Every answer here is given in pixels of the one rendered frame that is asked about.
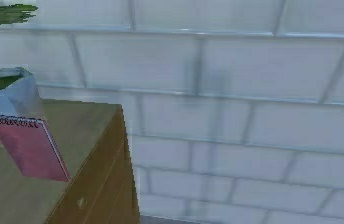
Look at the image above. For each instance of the red spiral notepad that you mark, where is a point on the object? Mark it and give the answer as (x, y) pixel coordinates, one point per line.
(33, 150)

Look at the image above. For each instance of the wooden chest of drawers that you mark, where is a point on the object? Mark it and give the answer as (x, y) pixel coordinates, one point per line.
(90, 173)

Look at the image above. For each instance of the house plant in grey pot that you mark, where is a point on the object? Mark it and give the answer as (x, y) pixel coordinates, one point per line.
(10, 93)

